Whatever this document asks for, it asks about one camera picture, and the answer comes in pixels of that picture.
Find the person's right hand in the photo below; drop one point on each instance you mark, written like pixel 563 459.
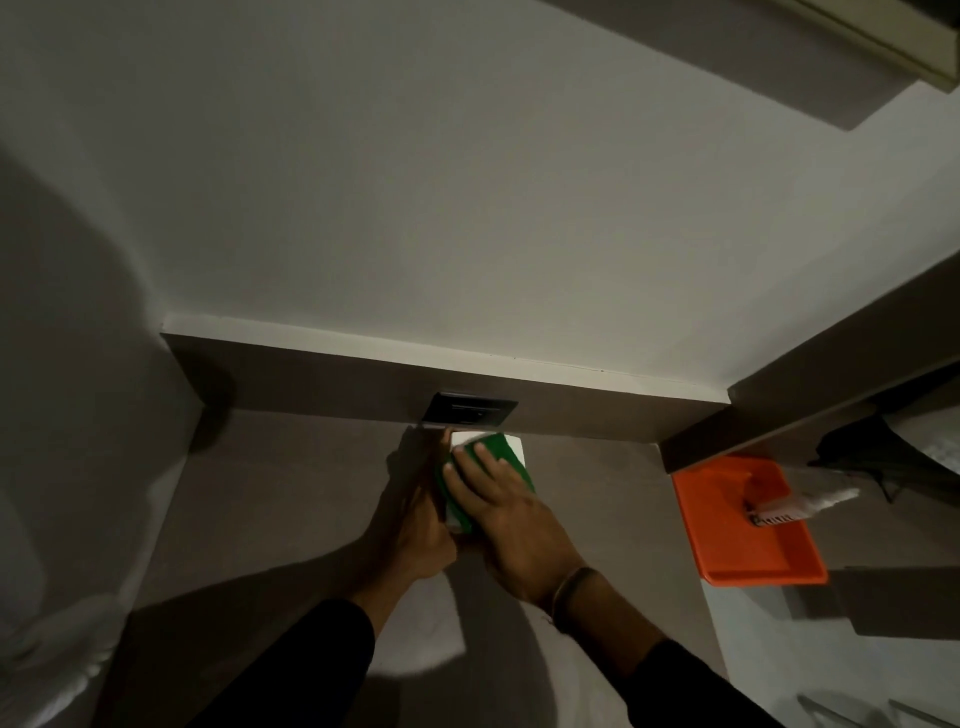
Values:
pixel 517 532

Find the person's left hand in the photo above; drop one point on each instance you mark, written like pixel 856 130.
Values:
pixel 420 532

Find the person's right forearm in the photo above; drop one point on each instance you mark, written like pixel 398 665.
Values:
pixel 660 675

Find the person's left forearm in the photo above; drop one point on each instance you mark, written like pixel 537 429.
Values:
pixel 315 660

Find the orange plastic tray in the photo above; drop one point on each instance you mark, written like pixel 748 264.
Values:
pixel 742 540

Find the white spray bottle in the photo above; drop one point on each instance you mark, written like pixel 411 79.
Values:
pixel 810 505

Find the white folded cloth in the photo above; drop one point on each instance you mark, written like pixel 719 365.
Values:
pixel 45 675

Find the white hanging towel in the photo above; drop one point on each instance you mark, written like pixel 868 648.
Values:
pixel 934 433

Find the black wall socket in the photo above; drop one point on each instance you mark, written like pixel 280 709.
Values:
pixel 469 410

